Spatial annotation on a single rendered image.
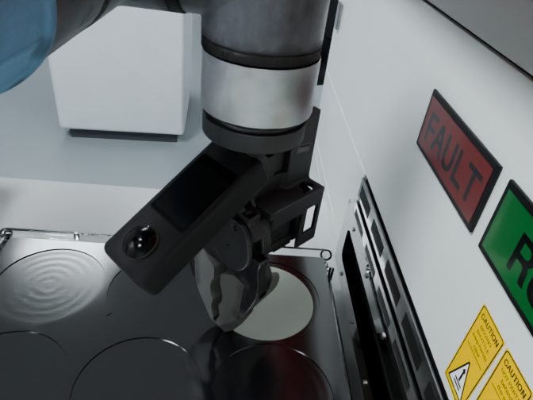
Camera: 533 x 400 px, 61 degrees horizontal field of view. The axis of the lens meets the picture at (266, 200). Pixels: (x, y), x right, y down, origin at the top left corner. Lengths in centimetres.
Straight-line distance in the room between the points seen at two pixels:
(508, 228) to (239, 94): 17
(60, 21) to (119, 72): 225
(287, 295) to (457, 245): 20
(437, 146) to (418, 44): 11
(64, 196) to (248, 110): 52
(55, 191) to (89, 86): 176
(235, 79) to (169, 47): 209
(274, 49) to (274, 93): 3
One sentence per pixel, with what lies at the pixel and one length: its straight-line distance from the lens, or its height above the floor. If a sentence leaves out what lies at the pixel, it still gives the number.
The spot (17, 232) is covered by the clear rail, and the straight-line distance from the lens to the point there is 57.
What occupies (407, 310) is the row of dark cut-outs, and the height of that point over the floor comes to 97.
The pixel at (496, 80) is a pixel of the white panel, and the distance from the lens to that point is 31.
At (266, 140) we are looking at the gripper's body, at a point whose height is 111.
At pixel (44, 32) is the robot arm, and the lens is 18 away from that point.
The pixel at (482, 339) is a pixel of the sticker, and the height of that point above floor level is 104.
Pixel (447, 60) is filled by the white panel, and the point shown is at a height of 115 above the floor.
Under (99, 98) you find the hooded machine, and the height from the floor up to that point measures 25.
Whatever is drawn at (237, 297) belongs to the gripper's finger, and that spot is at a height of 97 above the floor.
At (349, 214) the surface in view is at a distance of 55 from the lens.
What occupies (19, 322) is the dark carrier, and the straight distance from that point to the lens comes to 47.
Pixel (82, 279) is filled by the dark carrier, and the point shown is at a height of 90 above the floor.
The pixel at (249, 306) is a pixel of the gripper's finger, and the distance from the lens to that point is 36.
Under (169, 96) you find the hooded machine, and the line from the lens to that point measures 245.
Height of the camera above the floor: 124
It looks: 35 degrees down
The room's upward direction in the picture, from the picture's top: 7 degrees clockwise
